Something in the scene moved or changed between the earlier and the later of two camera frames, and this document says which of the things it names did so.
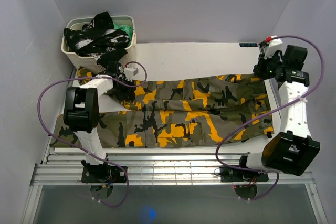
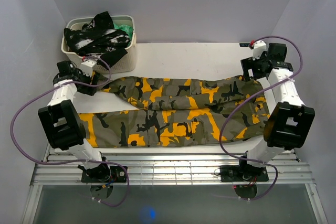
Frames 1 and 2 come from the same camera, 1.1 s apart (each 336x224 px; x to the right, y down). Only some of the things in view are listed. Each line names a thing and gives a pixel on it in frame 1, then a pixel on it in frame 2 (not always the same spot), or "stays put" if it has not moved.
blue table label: [248, 44] stays put
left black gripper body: [122, 91] to [82, 77]
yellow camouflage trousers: [177, 108] stays put
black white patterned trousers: [98, 38] stays put
